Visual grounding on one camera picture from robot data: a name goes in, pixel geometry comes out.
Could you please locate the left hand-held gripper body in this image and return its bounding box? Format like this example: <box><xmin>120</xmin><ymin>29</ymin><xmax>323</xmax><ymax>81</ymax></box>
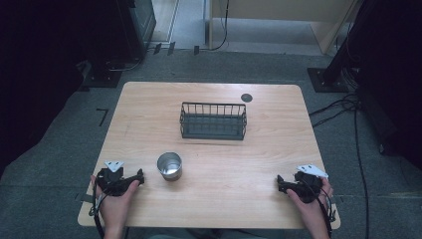
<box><xmin>96</xmin><ymin>160</ymin><xmax>133</xmax><ymax>197</ymax></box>

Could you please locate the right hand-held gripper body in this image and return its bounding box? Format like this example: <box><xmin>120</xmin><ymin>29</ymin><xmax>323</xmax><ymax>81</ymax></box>
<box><xmin>286</xmin><ymin>163</ymin><xmax>329</xmax><ymax>204</ymax></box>

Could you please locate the silver metal cup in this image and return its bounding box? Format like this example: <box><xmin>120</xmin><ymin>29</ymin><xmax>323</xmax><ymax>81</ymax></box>
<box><xmin>156</xmin><ymin>151</ymin><xmax>183</xmax><ymax>182</ymax></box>

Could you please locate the black wire basket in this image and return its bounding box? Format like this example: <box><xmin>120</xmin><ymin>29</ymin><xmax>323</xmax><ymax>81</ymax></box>
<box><xmin>179</xmin><ymin>102</ymin><xmax>248</xmax><ymax>141</ymax></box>

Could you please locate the person's right hand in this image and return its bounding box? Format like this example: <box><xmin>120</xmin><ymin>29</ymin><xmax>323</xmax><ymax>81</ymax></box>
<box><xmin>286</xmin><ymin>176</ymin><xmax>334</xmax><ymax>231</ymax></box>

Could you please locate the person's left hand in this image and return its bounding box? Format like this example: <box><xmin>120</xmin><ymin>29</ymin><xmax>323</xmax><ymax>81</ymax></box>
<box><xmin>90</xmin><ymin>174</ymin><xmax>141</xmax><ymax>230</ymax></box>

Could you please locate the black metal stand with base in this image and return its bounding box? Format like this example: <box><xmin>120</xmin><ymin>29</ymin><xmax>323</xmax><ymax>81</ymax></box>
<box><xmin>78</xmin><ymin>58</ymin><xmax>123</xmax><ymax>92</ymax></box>
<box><xmin>307</xmin><ymin>0</ymin><xmax>367</xmax><ymax>94</ymax></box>

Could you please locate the black curtain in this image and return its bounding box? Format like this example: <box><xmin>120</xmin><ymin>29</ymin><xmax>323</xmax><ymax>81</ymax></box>
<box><xmin>344</xmin><ymin>0</ymin><xmax>422</xmax><ymax>170</ymax></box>
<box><xmin>0</xmin><ymin>0</ymin><xmax>120</xmax><ymax>177</ymax></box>

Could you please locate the dark cabinet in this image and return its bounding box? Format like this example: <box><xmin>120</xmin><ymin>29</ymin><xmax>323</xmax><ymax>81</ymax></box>
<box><xmin>113</xmin><ymin>0</ymin><xmax>157</xmax><ymax>62</ymax></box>

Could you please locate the light wooden furniture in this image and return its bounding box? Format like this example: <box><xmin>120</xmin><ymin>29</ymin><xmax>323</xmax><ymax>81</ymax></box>
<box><xmin>204</xmin><ymin>0</ymin><xmax>361</xmax><ymax>56</ymax></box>

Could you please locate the right hand-held gripper cable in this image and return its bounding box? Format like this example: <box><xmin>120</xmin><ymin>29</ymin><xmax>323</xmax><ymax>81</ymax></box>
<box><xmin>308</xmin><ymin>180</ymin><xmax>337</xmax><ymax>239</ymax></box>

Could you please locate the hand-held gripper cable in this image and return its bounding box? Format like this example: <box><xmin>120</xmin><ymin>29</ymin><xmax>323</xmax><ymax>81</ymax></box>
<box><xmin>88</xmin><ymin>177</ymin><xmax>106</xmax><ymax>239</ymax></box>
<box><xmin>308</xmin><ymin>180</ymin><xmax>337</xmax><ymax>239</ymax></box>

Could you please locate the left hand-held gripper cable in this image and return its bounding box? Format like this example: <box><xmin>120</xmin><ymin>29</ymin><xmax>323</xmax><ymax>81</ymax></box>
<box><xmin>88</xmin><ymin>177</ymin><xmax>106</xmax><ymax>239</ymax></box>

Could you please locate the black floor cable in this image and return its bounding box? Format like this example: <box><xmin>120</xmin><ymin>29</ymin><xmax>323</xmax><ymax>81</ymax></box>
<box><xmin>308</xmin><ymin>93</ymin><xmax>371</xmax><ymax>239</ymax></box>

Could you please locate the hanging black cable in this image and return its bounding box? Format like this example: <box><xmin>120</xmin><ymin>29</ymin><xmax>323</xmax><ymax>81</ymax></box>
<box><xmin>210</xmin><ymin>0</ymin><xmax>231</xmax><ymax>52</ymax></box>

